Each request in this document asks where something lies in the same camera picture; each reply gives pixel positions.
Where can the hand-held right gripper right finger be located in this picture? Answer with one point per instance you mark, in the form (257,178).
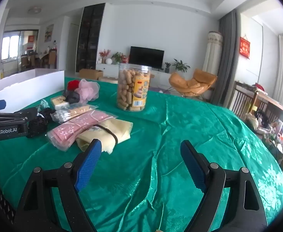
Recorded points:
(192,164)

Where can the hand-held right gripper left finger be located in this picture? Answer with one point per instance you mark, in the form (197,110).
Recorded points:
(88,164)

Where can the black lace cloth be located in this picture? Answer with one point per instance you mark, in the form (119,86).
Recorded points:
(36,127)

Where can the black plastic bag roll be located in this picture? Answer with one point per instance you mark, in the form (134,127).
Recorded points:
(73,97)

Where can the red mesh ball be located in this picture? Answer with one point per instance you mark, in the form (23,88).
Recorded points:
(72,85)

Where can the person's left forearm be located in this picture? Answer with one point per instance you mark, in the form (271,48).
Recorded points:
(2,204)

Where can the green scrunchie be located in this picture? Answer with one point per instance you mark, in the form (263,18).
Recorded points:
(43,104)

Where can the black scrunchie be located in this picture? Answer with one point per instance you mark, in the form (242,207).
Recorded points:
(46,114)

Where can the green satin tablecloth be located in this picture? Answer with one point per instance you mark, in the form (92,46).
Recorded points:
(168,137)

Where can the pink floral packet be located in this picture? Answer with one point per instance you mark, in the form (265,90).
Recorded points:
(73,128)

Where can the pale yellow cloth bag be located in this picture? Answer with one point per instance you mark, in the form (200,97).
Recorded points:
(119,130)

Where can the yellow tissue pack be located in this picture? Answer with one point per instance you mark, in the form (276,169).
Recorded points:
(59,102)

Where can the cotton swab pack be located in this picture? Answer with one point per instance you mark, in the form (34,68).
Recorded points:
(69,113)

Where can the pink mesh bath puff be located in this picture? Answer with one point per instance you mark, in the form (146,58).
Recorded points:
(88,90)

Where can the orange lounge chair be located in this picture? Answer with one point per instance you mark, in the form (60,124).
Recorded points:
(192,82)

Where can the dark wooden crib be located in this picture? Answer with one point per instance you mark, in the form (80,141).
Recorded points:
(242,99)

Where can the clear plastic snack jar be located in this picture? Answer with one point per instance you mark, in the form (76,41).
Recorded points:
(127,89)

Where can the pile of household clutter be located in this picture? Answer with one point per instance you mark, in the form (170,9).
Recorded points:
(274,135)

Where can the brown cardboard box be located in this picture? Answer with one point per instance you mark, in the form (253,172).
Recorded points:
(90,73)

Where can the white television console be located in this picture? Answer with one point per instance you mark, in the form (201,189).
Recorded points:
(107,70)

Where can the large green potted plant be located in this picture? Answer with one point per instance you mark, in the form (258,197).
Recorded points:
(180,65)

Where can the small green potted plant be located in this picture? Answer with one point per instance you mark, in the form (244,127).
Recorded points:
(167,67)

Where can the round ceiling lamp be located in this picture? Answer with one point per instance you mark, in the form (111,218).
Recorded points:
(34,10)

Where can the round white vase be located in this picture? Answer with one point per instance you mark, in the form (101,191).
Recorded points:
(108,61)

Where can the tall black cabinet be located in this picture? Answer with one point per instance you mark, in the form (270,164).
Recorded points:
(89,38)

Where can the red flower bouquet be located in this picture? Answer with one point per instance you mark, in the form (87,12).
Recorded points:
(104,53)

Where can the leafy plant on console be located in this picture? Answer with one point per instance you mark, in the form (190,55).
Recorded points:
(117,56)

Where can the grey curtain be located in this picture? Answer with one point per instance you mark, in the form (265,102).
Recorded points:
(226,58)

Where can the covered standing air conditioner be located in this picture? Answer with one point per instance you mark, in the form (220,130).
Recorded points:
(212,53)

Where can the black flat television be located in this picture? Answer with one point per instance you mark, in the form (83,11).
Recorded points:
(146,56)

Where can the framed wall picture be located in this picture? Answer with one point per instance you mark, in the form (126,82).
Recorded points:
(49,32)

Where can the red wall hanging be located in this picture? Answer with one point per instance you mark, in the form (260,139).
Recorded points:
(244,47)

